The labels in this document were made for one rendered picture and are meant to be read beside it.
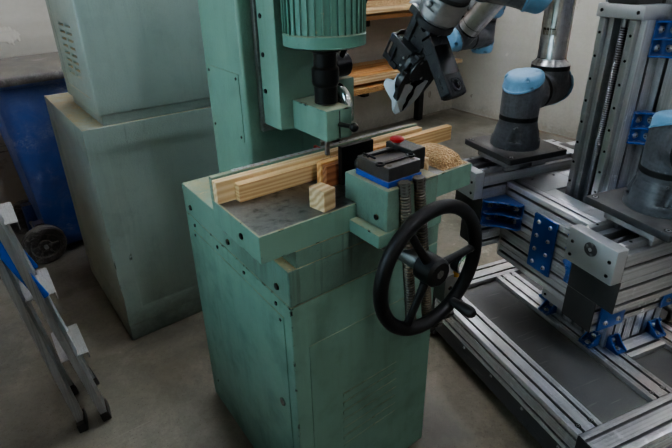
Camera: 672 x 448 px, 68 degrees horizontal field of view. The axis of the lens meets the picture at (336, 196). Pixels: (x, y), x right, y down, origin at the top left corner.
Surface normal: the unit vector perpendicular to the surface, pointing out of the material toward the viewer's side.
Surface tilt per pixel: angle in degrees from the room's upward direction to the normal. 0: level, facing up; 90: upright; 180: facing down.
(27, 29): 90
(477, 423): 0
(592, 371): 0
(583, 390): 0
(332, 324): 90
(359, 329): 90
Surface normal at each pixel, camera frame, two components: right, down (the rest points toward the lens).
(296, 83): 0.60, 0.33
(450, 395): -0.02, -0.90
